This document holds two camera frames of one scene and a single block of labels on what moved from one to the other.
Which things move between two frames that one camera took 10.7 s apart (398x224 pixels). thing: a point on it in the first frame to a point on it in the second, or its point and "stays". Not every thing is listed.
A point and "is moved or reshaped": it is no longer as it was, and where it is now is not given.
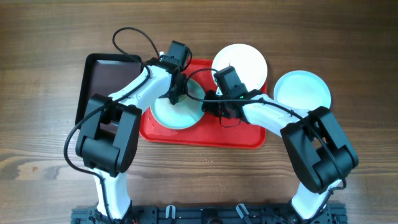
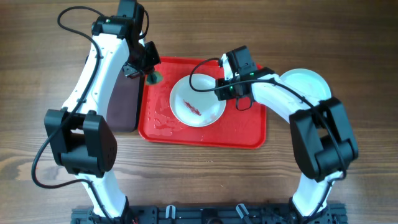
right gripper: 209,107 to 222,91
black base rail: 333,214 stays
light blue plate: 302,89 stays
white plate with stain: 247,60 is moved or reshaped
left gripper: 182,91 to 132,70
